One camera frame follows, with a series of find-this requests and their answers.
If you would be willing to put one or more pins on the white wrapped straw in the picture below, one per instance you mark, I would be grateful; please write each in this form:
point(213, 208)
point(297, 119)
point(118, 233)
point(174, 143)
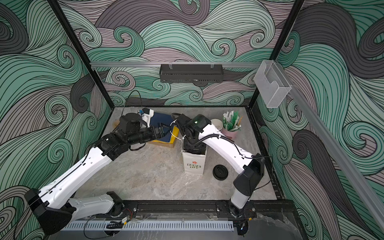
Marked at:
point(227, 120)

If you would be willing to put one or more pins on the stack of paper cups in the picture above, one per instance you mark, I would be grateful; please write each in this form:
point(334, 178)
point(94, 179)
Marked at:
point(218, 124)

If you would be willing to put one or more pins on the stack of black lids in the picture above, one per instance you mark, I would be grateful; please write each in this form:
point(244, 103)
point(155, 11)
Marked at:
point(220, 172)

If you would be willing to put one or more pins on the clear acrylic wall holder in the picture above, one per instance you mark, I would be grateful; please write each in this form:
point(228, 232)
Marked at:
point(272, 83)

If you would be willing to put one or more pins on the pink straw holder cup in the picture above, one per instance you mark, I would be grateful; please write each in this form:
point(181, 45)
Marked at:
point(229, 134)

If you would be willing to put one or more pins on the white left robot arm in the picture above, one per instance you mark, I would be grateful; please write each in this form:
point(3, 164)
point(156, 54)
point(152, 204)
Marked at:
point(54, 206)

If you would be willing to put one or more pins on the navy blue napkin stack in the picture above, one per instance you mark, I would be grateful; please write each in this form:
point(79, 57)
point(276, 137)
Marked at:
point(163, 120)

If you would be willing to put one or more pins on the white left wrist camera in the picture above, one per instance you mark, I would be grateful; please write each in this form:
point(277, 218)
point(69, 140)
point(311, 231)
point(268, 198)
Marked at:
point(147, 115)

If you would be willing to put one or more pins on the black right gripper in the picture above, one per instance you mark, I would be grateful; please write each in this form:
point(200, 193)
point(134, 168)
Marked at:
point(186, 144)

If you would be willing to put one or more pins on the black wall shelf tray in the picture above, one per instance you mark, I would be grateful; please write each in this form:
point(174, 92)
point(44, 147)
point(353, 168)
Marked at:
point(194, 73)

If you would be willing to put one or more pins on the white slotted cable duct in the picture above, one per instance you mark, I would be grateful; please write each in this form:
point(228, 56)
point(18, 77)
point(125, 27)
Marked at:
point(154, 226)

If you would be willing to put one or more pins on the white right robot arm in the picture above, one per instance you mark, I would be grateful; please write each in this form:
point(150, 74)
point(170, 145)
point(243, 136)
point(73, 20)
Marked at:
point(251, 168)

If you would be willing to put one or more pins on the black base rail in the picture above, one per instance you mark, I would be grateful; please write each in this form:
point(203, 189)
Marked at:
point(216, 208)

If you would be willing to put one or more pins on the green wrapped straw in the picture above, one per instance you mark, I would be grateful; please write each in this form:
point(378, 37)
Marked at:
point(235, 119)

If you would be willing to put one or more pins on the white paper takeout bag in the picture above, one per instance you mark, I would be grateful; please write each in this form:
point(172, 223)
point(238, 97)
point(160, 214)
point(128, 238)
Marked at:
point(194, 157)

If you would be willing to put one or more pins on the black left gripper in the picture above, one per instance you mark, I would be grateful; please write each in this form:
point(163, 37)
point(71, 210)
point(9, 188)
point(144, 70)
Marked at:
point(159, 134)

